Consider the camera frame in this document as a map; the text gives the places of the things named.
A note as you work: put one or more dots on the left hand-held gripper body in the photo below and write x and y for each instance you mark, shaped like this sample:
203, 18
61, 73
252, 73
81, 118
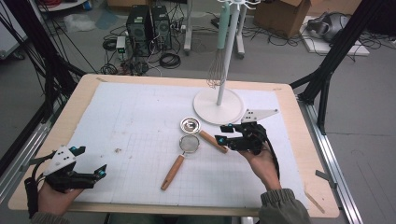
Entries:
62, 161

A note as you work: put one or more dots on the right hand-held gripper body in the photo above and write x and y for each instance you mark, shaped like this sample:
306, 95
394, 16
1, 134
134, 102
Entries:
249, 140

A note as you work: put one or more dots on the white utensil rack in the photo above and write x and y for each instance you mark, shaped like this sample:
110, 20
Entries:
218, 110

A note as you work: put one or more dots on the person's right hand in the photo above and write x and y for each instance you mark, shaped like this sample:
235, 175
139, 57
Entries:
264, 168

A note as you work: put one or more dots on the person's left hand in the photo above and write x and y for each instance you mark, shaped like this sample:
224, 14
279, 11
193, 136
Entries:
56, 200

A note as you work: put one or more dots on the white foam board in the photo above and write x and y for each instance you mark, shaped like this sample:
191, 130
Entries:
140, 124

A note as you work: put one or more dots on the white stand leg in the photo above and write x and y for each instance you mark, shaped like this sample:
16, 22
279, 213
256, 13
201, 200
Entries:
187, 31
240, 40

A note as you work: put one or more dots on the thin wooden stick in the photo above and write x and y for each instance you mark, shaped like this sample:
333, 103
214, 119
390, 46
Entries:
314, 202

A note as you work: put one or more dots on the small white device green display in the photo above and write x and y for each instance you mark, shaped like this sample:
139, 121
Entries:
120, 43

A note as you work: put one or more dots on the slim black computer tower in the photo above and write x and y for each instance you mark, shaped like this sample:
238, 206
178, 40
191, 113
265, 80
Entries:
162, 28

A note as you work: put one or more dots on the brown cardboard box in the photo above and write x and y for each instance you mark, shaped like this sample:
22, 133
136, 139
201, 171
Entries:
280, 15

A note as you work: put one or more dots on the clear plastic bag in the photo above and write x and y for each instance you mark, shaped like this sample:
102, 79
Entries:
79, 22

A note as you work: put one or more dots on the large black computer tower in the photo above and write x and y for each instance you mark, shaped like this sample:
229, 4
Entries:
138, 31

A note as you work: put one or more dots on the grey headset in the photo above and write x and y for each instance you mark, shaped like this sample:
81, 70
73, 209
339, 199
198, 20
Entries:
330, 26

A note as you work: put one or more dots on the white slab on floor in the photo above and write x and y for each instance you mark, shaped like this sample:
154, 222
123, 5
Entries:
358, 48

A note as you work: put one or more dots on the grey metal bracket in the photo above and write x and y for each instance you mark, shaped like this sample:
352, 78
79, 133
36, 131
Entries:
26, 165
325, 177

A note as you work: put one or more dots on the aluminium rail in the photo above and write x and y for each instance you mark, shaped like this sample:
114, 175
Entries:
336, 161
18, 161

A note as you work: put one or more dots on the black frame struts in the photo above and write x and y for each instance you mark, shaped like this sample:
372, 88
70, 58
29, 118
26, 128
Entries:
40, 46
336, 46

